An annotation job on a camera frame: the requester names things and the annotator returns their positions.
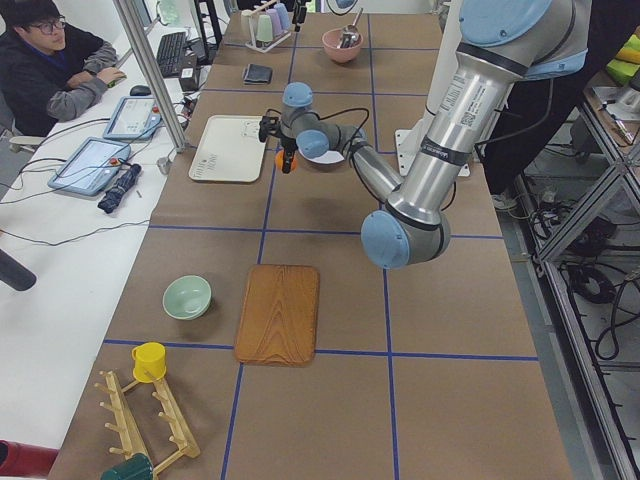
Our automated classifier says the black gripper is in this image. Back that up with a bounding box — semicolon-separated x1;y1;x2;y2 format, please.
280;135;296;174

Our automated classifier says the orange fruit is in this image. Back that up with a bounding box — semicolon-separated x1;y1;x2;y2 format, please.
274;150;298;173

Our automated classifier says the white round plate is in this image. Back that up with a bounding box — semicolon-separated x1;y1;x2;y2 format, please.
304;151;344;169

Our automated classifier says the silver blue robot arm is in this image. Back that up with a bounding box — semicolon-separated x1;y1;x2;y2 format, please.
279;1;591;269

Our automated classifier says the cream bear tray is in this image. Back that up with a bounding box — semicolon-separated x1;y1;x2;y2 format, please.
188;115;266;183

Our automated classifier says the brown wood-grain tray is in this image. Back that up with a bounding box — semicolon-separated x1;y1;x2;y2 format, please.
234;264;320;367

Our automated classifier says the white cup rack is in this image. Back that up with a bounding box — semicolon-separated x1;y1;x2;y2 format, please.
245;1;292;53

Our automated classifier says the pink bowl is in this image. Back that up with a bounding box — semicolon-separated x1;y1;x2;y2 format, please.
321;28;363;64

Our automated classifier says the green cup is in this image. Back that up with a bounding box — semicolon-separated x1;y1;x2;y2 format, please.
256;14;273;44

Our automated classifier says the purple cup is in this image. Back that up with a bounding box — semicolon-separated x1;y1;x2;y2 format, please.
265;8;282;36

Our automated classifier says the blue cup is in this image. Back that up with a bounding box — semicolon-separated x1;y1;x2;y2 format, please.
274;3;291;31

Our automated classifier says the metal scoop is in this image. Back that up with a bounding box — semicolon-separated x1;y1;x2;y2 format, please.
338;8;363;49

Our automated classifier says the beige cup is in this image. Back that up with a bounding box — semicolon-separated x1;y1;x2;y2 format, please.
240;10;255;41

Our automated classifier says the black keyboard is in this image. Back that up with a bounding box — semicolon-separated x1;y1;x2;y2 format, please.
156;31;187;78

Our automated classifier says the teach pendant tablet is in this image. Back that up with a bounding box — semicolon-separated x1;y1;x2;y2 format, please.
48;137;131;197
103;96;162;141

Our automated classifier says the black computer mouse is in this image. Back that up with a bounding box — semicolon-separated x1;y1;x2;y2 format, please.
129;85;152;97

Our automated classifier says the green ceramic bowl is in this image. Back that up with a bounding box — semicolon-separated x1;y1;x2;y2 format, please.
162;275;212;320

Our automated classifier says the folded dark umbrella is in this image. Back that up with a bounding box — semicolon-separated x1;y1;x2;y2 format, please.
98;164;142;214

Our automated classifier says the yellow mug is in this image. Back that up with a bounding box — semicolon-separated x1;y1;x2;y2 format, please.
131;342;167;383

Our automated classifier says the seated person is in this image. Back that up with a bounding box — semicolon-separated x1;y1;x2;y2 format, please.
1;1;126;137

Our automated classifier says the wooden mug rack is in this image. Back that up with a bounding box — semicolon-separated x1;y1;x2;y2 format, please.
94;370;201;475

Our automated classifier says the dark green mug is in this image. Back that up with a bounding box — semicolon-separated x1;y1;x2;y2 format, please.
100;453;154;480

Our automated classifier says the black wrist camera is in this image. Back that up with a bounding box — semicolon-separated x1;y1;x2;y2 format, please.
258;115;280;143

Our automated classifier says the aluminium frame post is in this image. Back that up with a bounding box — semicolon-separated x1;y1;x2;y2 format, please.
113;0;187;153

